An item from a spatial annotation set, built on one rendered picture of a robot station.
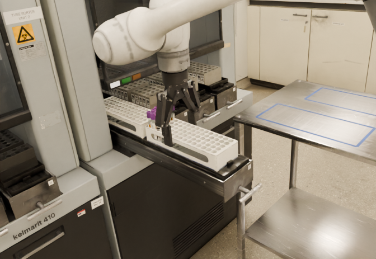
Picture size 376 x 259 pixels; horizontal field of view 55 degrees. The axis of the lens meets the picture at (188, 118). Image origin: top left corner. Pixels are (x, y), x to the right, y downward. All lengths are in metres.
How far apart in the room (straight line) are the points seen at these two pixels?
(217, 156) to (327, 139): 0.36
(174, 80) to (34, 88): 0.40
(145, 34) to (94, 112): 0.48
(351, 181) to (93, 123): 1.69
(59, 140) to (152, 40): 0.51
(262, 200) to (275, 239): 0.66
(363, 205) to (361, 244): 0.68
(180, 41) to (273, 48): 2.67
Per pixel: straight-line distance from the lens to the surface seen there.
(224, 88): 1.53
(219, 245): 1.93
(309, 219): 1.68
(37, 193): 1.11
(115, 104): 1.35
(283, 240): 1.57
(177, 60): 0.97
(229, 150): 1.00
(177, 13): 0.76
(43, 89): 1.12
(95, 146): 1.26
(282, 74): 3.60
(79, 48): 1.15
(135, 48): 0.82
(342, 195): 2.31
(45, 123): 1.14
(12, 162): 1.13
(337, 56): 3.31
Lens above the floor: 1.37
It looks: 25 degrees down
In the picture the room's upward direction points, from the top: 5 degrees counter-clockwise
